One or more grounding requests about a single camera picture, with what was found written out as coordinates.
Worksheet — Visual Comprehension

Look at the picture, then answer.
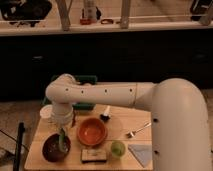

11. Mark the silver fork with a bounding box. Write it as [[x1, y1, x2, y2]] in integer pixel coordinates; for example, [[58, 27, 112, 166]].
[[126, 122, 151, 138]]

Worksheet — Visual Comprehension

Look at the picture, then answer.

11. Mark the purple bowl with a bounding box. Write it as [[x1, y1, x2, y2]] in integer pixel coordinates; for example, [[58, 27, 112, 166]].
[[42, 134, 71, 162]]

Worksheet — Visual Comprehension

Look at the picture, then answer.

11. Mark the blue grey cloth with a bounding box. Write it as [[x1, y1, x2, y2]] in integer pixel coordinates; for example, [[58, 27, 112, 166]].
[[128, 144, 152, 167]]

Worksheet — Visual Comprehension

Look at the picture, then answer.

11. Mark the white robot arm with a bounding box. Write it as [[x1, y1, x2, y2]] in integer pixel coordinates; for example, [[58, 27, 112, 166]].
[[45, 74, 212, 171]]

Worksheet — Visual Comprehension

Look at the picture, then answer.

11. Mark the green cup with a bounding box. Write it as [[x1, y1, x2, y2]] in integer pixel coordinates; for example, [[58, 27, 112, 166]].
[[110, 141, 126, 158]]

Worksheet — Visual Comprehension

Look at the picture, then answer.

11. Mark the orange bowl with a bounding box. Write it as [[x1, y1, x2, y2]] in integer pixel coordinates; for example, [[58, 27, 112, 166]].
[[76, 117, 108, 146]]

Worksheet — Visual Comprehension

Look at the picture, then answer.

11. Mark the black pole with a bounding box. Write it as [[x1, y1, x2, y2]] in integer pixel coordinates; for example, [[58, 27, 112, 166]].
[[13, 122, 25, 171]]

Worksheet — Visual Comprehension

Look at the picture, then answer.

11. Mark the dark brown figurine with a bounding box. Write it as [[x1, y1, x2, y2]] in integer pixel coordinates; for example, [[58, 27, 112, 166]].
[[71, 111, 76, 128]]

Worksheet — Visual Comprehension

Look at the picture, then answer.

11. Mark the wooden block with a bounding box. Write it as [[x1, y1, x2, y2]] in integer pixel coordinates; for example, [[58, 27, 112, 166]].
[[81, 149, 107, 163]]

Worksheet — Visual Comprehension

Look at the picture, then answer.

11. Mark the white round container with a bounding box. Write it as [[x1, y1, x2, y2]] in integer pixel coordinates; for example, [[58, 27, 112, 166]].
[[40, 105, 52, 120]]

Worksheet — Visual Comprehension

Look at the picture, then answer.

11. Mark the green plastic tray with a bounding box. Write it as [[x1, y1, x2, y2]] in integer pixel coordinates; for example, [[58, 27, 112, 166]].
[[42, 75, 97, 110]]

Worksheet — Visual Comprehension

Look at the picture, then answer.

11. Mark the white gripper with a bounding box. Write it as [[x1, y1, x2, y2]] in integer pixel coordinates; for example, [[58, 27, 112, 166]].
[[51, 103, 74, 137]]

